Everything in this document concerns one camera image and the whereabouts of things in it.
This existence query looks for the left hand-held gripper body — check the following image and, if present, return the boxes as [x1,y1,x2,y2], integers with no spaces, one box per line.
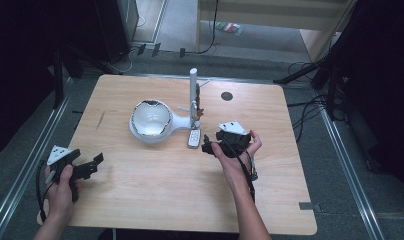
[44,144,82,203]

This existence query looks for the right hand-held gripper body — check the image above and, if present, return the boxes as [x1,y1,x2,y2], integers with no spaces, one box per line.
[215,120,253,158]

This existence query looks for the white remote control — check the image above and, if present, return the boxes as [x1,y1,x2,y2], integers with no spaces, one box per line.
[187,128,202,149]

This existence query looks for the person's right hand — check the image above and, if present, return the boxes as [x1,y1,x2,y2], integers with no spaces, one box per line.
[211,129,263,188]

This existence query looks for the person's left hand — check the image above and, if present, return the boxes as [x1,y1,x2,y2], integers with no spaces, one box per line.
[44,164,82,224]

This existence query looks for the brown pendant on pole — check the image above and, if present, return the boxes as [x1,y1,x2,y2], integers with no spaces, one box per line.
[194,83,205,122]

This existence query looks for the white lamp base with pole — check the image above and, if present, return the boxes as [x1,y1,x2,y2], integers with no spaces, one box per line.
[128,67,212,145]

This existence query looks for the black curtain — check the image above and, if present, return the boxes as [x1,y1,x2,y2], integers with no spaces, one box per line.
[329,0,404,201]
[0,0,101,159]

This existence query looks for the grey tape patch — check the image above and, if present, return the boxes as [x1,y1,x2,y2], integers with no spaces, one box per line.
[298,201,322,212]

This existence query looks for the black stand legs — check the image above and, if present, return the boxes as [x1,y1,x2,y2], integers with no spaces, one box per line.
[273,49,349,121]

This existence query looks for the colourful packet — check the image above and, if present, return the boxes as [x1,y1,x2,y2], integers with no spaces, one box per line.
[215,21,245,36]

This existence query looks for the light wooden desk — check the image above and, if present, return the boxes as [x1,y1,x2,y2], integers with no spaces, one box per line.
[195,0,359,64]

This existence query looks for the black cabinet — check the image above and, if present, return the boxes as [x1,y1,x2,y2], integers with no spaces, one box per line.
[89,0,140,65]

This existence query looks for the metal floor rail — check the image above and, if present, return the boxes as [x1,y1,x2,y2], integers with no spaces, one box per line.
[314,89,388,240]
[0,75,74,240]

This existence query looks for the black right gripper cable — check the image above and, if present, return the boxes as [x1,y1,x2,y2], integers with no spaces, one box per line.
[221,139,259,204]

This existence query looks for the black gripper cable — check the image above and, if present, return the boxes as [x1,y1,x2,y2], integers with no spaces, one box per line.
[221,139,259,204]
[35,159,55,224]

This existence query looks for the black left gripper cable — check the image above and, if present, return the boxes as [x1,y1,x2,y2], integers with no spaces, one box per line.
[35,159,55,224]

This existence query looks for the black floor cables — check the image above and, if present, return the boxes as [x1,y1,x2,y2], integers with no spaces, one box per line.
[286,61,329,144]

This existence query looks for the white floor cable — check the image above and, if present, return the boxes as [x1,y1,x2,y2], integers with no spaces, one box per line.
[107,48,139,75]

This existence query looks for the black hanging cable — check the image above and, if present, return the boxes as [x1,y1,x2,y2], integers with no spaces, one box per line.
[195,0,222,55]

